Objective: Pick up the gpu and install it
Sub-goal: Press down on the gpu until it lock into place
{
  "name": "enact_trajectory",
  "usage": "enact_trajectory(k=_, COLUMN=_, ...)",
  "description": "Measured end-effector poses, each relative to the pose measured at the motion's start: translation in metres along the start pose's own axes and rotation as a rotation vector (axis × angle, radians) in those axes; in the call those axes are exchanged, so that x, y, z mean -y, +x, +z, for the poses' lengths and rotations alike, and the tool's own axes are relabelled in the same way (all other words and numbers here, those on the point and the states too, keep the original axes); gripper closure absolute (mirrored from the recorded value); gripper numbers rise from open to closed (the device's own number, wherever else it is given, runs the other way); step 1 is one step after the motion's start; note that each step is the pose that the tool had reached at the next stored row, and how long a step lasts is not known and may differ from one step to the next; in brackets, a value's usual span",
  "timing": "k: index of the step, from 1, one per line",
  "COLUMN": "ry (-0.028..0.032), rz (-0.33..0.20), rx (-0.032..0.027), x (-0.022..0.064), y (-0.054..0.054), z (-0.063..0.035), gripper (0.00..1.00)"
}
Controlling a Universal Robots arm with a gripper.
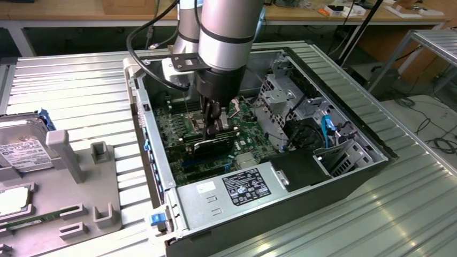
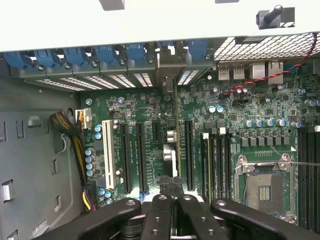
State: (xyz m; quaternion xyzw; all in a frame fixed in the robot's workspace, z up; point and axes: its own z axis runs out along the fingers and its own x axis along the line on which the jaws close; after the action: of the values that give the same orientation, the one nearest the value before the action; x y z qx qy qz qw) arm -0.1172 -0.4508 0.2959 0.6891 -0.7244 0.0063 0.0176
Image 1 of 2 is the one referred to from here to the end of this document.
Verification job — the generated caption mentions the white cardboard box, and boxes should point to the white cardboard box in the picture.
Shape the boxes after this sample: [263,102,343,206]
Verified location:
[341,5,368,17]

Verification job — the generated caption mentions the wooden desk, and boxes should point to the wooden desk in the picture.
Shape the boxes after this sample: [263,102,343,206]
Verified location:
[0,0,452,34]

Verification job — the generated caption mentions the hard disk blue caddy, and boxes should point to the hard disk blue caddy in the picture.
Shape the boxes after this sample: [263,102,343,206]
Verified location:
[0,108,58,173]

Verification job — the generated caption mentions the black open PC case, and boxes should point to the black open PC case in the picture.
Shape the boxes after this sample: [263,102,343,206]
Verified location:
[123,47,400,257]

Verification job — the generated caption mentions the grey hanging cable with plug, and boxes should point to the grey hanging cable with plug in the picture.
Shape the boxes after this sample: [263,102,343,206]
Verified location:
[144,24,162,50]

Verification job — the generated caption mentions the perforated silver disk bay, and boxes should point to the perforated silver disk bay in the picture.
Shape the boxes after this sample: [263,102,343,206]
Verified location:
[312,139,380,178]

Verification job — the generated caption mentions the silver disk bay cage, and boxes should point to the silver disk bay cage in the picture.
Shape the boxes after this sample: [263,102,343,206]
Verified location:
[258,72,317,150]

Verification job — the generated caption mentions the green Dell motherboard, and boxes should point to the green Dell motherboard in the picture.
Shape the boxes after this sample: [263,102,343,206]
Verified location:
[155,97,280,188]

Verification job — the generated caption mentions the brown wooden panel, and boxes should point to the brown wooden panel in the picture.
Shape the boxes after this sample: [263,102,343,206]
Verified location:
[356,25,445,85]

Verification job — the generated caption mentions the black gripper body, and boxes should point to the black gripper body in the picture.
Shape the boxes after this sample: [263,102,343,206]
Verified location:
[195,65,247,107]

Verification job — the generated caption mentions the black tripod pole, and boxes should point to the black tripod pole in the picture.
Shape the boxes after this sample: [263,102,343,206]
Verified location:
[337,0,385,64]

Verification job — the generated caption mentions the installed RAM stick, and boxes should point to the installed RAM stick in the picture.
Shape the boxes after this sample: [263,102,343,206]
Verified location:
[180,127,240,145]

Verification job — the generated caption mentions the blue expansion slot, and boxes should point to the blue expansion slot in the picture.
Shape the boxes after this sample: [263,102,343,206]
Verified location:
[182,157,230,168]

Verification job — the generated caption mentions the CPU socket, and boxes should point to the CPU socket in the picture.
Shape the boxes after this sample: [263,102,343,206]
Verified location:
[188,110,207,134]

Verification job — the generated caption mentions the black floor cables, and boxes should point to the black floor cables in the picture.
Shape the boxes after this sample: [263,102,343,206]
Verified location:
[392,95,457,156]

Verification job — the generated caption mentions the silver CPU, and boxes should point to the silver CPU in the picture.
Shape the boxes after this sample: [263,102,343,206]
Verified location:
[0,187,32,216]

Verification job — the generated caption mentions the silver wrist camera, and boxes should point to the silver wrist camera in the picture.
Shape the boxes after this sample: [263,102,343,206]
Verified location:
[162,57,196,90]

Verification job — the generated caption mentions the blue disk wire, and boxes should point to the blue disk wire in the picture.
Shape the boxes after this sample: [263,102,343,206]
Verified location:
[323,114,340,149]

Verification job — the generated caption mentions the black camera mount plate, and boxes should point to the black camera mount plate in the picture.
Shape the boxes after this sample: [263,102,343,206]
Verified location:
[171,52,208,73]

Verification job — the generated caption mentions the silver chipset heatsink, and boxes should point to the silver chipset heatsink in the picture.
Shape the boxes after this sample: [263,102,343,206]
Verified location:
[235,153,263,166]

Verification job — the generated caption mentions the green graphics card black cooler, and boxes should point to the green graphics card black cooler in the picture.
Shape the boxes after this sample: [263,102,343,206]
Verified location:
[164,131,239,162]

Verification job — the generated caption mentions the metal socket cover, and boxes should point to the metal socket cover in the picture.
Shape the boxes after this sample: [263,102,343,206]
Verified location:
[228,97,247,119]

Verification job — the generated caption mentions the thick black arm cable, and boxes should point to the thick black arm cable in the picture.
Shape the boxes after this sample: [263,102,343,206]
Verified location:
[127,0,191,92]

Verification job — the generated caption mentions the grey parts rack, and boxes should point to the grey parts rack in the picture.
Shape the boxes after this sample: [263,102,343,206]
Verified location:
[0,130,124,257]

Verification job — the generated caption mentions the black expansion slot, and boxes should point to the black expansion slot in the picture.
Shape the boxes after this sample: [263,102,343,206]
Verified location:
[188,173,232,183]
[186,167,231,177]

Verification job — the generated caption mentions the metal frame slatted table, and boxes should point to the metal frame slatted table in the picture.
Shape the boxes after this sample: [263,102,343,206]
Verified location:
[367,28,457,94]

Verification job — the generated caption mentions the green loose RAM stick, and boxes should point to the green loose RAM stick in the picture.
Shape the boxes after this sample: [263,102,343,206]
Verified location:
[0,213,66,233]

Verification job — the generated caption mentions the blue card retainer strip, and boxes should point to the blue card retainer strip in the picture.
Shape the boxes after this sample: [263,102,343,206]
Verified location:
[142,125,167,199]

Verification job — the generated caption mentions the grey power supply unit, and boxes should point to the grey power supply unit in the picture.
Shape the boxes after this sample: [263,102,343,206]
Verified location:
[176,163,291,233]

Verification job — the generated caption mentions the blue case latch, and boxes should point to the blue case latch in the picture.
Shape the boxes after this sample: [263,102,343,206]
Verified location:
[148,213,168,228]

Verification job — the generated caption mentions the black equipment box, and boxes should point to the black equipment box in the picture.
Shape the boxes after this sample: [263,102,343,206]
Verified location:
[348,63,401,93]

